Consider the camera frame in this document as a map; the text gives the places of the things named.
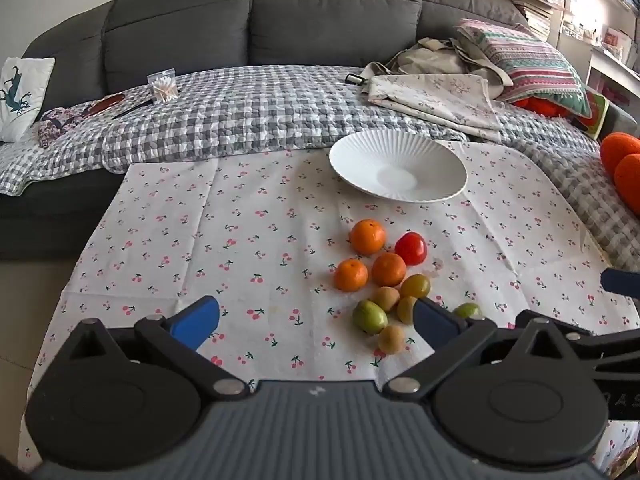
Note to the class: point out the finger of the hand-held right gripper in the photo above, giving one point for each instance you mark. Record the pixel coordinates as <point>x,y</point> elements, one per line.
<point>622,281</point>
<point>615,347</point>

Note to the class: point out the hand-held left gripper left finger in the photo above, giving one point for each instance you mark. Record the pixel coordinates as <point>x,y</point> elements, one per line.
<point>196,321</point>

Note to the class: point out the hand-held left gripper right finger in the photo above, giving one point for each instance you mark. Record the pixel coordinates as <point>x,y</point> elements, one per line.
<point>436,321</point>

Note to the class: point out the yellow green plum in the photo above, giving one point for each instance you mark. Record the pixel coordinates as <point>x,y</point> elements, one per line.
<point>415,286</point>
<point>405,310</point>

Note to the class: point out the small brown kiwi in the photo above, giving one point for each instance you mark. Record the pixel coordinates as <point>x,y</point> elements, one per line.
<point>391,339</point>
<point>386,298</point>

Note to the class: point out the orange mandarin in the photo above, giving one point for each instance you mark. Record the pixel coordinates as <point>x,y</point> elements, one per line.
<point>388,269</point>
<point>350,274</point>
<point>367,236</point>

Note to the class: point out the red tomato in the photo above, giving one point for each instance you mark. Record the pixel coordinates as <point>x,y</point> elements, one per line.
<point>411,248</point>

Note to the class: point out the white ribbed plate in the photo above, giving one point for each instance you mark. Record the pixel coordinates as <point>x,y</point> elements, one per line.
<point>400,170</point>

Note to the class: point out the cherry print tablecloth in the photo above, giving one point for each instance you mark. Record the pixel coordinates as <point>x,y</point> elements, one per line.
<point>200,240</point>

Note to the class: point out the orange plush ball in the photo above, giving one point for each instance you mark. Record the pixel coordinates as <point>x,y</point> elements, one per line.
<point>630,180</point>
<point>620,147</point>

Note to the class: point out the green edged cushion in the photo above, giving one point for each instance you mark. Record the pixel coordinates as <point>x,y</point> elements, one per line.
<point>592,112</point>

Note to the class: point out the red orange plush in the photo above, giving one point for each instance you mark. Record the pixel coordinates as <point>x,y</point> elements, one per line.
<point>540,106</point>

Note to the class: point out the grey white checkered blanket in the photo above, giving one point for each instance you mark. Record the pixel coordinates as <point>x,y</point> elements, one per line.
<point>250,110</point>

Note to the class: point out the folded beige floral cloth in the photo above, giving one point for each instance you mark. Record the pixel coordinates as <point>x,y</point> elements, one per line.
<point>435,102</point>

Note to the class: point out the thin black stick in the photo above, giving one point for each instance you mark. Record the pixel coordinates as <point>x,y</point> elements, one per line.
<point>132,109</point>

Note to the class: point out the red brown flat comb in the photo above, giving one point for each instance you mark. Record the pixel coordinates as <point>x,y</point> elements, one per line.
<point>105,105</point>

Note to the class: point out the clear cotton swab box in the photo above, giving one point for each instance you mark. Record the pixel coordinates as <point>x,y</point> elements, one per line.
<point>163,87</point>

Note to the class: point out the striped pink green pillow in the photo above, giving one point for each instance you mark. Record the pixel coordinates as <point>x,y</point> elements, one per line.
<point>525,65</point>

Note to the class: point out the purple floral pouch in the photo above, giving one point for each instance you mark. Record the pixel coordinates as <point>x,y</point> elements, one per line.
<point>57,125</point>

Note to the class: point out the white bookshelf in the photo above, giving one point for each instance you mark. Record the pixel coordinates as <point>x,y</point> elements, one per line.
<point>610,35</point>

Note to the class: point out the beige canvas bag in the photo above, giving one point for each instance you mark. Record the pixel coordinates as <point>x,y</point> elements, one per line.
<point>435,57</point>

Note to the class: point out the white deer print pillow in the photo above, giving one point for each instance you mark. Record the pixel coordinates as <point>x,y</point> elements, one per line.
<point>25,100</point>

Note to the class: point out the stack of magazines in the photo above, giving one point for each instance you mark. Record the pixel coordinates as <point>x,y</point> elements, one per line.
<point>530,2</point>

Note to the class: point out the dark grey sofa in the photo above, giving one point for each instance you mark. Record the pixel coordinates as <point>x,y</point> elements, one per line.
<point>325,10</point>

